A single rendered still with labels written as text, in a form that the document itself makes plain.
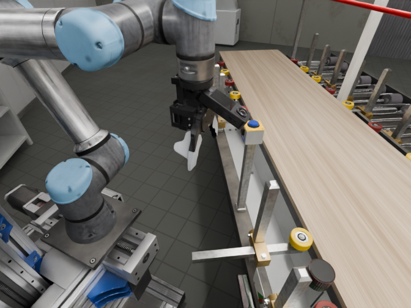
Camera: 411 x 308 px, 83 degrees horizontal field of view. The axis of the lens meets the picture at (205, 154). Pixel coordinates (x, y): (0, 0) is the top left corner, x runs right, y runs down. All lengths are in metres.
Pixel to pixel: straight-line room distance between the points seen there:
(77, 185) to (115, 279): 0.37
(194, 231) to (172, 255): 0.26
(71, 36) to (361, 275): 1.00
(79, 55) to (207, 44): 0.21
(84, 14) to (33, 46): 0.13
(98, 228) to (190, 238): 1.25
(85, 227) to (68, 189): 0.16
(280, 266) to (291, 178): 0.41
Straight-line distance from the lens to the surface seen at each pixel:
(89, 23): 0.36
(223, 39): 6.69
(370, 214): 1.19
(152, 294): 1.58
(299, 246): 0.97
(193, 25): 0.44
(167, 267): 1.88
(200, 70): 0.46
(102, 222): 0.80
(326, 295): 1.05
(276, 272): 1.22
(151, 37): 0.47
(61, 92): 0.74
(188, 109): 0.51
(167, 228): 2.03
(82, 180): 0.69
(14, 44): 0.50
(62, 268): 0.94
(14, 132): 3.52
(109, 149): 0.77
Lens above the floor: 1.70
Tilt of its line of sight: 40 degrees down
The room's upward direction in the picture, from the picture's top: straight up
